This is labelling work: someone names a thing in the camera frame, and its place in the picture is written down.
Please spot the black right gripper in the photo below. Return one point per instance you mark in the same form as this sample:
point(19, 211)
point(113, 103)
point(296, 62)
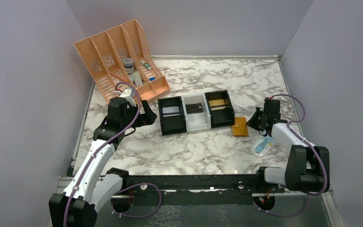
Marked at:
point(259, 118)

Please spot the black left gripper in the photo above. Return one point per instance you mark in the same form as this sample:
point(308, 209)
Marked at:
point(141, 113)

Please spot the tan leather card holder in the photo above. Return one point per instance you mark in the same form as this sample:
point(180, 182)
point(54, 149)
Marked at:
point(239, 128)

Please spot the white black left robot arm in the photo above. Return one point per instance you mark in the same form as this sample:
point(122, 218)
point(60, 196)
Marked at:
point(79, 203)

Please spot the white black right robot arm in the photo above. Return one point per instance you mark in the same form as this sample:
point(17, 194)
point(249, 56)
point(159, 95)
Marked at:
point(307, 168)

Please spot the silver credit card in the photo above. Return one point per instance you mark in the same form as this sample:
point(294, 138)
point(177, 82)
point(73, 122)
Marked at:
point(172, 110)

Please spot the gold credit card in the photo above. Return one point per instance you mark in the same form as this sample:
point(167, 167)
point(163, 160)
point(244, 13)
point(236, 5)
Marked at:
point(218, 103)

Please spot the black credit card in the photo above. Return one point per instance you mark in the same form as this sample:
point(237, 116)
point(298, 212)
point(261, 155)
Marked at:
point(194, 108)

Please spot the clear blue packaged item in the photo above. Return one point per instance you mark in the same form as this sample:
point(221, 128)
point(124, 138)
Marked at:
point(262, 145)

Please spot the black left tray bin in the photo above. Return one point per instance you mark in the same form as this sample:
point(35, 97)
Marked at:
point(172, 124)

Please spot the black tray bin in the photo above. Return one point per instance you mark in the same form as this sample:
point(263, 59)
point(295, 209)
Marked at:
point(220, 117)
point(172, 124)

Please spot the black right tray bin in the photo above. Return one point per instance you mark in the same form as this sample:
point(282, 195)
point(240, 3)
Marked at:
point(220, 117)

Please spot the grey round jar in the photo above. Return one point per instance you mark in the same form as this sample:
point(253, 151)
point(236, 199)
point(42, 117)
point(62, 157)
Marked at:
point(129, 65)

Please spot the peach plastic desk organizer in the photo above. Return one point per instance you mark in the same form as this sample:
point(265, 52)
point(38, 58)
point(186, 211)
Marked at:
point(121, 55)

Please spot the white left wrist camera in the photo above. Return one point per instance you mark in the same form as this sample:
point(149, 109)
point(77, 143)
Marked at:
point(129, 95)

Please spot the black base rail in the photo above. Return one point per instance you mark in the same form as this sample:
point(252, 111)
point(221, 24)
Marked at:
point(186, 190)

